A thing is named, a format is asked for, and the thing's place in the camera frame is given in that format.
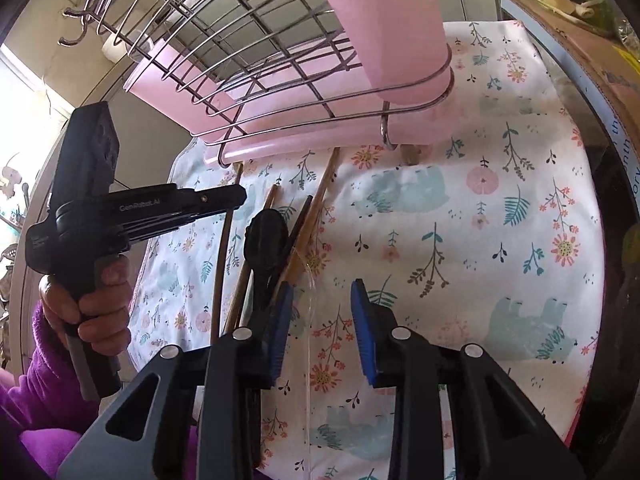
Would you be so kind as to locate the tall pink utensil cup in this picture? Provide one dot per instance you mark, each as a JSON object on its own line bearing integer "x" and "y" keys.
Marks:
{"x": 380, "y": 25}

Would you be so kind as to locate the black spoon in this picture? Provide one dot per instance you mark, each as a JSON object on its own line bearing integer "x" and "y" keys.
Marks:
{"x": 270, "y": 232}

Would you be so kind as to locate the wide pink utensil cup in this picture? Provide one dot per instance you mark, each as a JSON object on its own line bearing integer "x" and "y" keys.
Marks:
{"x": 145, "y": 80}

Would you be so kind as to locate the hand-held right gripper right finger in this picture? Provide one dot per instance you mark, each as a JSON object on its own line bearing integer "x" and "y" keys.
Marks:
{"x": 362, "y": 330}

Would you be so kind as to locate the person's left hand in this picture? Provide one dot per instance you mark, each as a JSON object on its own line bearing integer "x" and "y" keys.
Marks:
{"x": 107, "y": 310}

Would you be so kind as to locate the bag of green vegetables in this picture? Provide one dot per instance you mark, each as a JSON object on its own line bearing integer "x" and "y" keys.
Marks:
{"x": 595, "y": 5}

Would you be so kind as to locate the pink drip tray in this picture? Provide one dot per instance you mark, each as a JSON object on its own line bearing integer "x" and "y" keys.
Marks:
{"x": 300, "y": 137}

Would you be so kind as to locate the wooden chopstick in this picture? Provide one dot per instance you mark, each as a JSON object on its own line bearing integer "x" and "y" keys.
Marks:
{"x": 241, "y": 285}
{"x": 320, "y": 190}

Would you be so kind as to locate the floral printed cloth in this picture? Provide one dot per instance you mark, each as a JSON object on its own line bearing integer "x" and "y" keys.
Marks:
{"x": 450, "y": 260}

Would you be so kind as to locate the thin dark brown chopstick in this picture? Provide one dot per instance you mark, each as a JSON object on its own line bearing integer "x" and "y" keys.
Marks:
{"x": 222, "y": 245}

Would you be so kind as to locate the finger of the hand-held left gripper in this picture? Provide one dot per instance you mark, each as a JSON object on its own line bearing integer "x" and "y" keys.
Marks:
{"x": 220, "y": 197}

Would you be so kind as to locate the white paper roll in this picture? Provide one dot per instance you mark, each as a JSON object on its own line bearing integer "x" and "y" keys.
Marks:
{"x": 115, "y": 47}

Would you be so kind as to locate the printed cardboard box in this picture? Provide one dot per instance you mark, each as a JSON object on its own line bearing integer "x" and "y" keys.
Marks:
{"x": 575, "y": 50}

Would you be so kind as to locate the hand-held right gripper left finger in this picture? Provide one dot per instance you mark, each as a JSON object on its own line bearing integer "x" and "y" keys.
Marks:
{"x": 282, "y": 330}

